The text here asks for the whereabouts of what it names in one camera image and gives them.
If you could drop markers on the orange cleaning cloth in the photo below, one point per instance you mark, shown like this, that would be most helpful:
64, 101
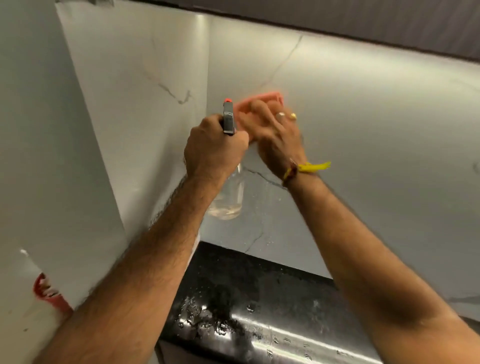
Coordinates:
262, 98

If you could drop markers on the yellow thread wristband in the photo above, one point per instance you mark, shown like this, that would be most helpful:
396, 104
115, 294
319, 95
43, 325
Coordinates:
305, 167

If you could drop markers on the clear spray bottle orange nozzle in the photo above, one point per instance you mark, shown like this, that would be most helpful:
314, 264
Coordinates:
229, 180

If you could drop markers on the person's left fingers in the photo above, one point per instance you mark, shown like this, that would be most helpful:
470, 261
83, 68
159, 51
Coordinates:
228, 140

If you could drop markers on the person's right forearm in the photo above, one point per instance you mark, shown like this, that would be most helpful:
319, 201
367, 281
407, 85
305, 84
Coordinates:
378, 270

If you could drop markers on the person's right fingers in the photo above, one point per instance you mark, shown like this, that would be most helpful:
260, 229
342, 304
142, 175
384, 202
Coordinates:
262, 116

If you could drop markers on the person's left hand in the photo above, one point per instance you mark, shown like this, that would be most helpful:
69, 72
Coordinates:
212, 148

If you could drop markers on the red round object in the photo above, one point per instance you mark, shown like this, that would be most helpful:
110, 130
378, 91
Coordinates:
48, 290

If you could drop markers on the person's right hand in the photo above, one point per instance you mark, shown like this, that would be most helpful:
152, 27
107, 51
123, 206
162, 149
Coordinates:
277, 140

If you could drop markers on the person's left forearm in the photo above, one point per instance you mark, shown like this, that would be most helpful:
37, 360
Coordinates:
131, 281

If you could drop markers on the grey overhead cabinet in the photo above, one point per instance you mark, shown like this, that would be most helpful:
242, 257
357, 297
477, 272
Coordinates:
337, 22

